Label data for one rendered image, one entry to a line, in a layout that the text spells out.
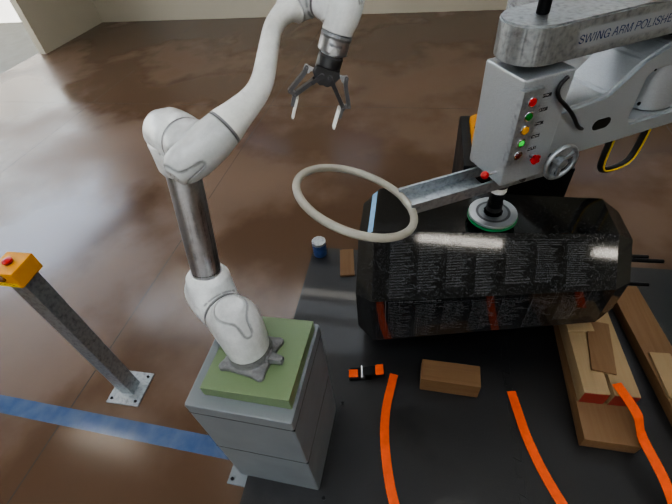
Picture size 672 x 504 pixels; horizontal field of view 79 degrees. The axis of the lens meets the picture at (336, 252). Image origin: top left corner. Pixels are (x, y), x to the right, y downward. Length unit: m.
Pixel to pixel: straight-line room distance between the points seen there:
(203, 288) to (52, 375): 1.80
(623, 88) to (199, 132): 1.50
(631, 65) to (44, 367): 3.35
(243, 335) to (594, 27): 1.45
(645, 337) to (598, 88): 1.48
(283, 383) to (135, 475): 1.25
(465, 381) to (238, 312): 1.35
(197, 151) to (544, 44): 1.07
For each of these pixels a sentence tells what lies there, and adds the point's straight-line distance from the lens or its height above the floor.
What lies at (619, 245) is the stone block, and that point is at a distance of 2.17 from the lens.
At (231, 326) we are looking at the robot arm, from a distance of 1.33.
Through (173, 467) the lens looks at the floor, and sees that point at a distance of 2.45.
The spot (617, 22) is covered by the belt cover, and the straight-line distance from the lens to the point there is 1.69.
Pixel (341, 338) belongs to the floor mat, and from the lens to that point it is 2.51.
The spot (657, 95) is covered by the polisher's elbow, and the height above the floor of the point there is 1.31.
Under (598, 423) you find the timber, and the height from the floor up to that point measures 0.10.
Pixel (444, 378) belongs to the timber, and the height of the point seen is 0.14.
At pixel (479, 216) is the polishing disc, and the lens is 1.96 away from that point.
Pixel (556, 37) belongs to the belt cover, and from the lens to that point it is 1.53.
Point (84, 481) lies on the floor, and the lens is 2.65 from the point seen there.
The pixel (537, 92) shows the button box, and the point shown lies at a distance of 1.56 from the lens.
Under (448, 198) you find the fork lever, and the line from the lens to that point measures 1.67.
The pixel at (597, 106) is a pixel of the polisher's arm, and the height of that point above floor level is 1.36.
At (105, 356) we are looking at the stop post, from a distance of 2.46.
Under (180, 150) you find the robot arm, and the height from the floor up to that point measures 1.64.
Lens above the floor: 2.14
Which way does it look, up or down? 46 degrees down
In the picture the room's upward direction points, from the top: 7 degrees counter-clockwise
